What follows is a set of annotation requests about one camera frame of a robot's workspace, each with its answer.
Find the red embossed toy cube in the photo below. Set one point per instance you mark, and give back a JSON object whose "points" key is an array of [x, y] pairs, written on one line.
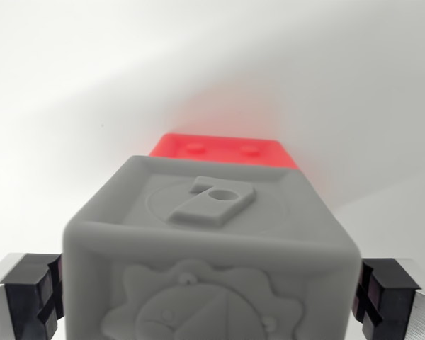
{"points": [[226, 148]]}

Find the grey embossed toy cube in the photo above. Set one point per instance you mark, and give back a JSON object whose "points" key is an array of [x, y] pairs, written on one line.
{"points": [[212, 255]]}

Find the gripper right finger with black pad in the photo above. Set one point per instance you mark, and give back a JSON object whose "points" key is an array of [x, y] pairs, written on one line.
{"points": [[396, 301]]}

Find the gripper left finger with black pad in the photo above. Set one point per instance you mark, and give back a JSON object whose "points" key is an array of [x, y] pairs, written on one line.
{"points": [[25, 301]]}

